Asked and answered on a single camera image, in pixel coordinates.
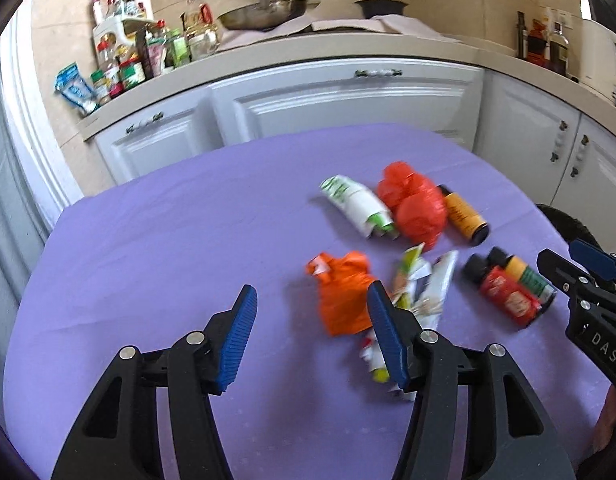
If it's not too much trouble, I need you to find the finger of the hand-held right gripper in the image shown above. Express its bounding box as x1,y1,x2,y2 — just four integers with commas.
536,248,596,311
568,239,616,286

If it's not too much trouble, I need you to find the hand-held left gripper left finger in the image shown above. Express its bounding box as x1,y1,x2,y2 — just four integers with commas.
50,284,259,480

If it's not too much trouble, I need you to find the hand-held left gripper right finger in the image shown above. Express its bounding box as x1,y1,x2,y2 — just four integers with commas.
365,280,576,480

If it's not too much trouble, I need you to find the green label small bottle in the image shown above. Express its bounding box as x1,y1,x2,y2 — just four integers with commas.
488,246,558,311

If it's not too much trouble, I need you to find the black trash bin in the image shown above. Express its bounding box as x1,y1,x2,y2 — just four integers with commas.
535,203,609,261

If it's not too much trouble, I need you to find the red label small bottle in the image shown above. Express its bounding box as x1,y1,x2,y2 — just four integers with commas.
462,254,544,330

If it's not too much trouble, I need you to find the small orange plastic bag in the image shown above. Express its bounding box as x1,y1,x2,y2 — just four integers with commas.
305,251,376,337

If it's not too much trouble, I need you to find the torn white green wrapper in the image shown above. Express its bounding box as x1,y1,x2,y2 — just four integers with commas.
390,242,433,311

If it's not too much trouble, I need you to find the narrow white sachet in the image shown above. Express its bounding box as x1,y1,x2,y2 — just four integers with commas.
413,250,460,331

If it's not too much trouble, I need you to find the yellow label small bottle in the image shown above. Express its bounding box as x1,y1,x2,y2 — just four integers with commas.
436,184,490,247

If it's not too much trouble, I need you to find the large orange plastic bag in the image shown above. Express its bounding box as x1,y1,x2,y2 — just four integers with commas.
377,161,449,252

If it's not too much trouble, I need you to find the purple tablecloth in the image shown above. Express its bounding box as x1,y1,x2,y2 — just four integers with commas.
3,122,616,480

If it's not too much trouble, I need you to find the narrow white cabinet door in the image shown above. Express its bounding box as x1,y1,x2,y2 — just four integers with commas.
475,71,584,196

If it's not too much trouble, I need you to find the white electric kettle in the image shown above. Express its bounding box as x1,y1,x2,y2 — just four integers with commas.
575,16,616,93

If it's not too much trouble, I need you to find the small white cabinet door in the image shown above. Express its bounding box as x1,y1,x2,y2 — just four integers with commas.
95,105,219,186

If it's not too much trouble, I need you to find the dark sauce bottle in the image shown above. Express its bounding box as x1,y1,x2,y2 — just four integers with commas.
548,22,571,77

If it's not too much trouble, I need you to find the red seasoning packet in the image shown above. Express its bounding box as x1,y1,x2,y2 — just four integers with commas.
527,19,551,63

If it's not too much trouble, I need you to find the dark olive oil bottle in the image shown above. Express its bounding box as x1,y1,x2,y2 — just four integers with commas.
515,11,529,58

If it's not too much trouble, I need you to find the wide white cabinet drawer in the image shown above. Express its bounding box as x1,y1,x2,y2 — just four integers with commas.
208,57,486,153

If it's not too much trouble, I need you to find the beige stove cover cloth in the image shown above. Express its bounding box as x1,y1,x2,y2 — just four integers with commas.
215,14,469,43

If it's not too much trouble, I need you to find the blue white packet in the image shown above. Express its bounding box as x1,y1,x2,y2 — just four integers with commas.
54,62,100,113

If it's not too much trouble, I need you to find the cluster of condiment bottles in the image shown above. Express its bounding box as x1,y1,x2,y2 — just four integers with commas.
90,0,224,101

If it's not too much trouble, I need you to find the black lidded pot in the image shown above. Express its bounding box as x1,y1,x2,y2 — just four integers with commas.
355,0,410,18

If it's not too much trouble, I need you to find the steel wok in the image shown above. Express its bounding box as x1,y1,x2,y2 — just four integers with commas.
217,0,309,31

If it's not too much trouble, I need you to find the white spice rack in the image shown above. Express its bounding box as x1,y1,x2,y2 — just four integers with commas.
92,15,156,71

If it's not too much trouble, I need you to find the beaded cabinet door handle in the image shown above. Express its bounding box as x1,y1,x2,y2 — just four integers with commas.
570,132,589,178
550,121,568,163

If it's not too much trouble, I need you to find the small cabinet door handle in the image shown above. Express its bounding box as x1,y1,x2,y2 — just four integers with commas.
125,112,165,133

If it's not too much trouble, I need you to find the white door frame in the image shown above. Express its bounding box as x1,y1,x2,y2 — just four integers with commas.
0,10,84,231

